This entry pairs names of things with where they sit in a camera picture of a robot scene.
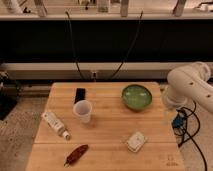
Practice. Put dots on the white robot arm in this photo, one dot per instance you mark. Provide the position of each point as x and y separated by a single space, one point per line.
189 82

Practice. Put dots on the white ceramic cup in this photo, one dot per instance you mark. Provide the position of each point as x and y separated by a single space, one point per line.
82 109

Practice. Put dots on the black rectangular block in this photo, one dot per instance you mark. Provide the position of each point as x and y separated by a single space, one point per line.
80 94

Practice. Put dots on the green bowl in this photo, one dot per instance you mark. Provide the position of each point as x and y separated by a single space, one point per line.
136 97

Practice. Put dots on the white tube bottle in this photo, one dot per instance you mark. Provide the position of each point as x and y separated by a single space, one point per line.
56 124

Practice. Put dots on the brown red feather-shaped object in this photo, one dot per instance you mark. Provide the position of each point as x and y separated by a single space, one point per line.
74 156

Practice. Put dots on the blue connector box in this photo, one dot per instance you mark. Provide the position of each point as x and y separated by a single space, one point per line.
178 120

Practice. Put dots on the black equipment at left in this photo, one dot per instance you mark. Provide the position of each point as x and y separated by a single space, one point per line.
7 102

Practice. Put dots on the wall power outlet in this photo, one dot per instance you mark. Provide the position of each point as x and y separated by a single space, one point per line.
94 76

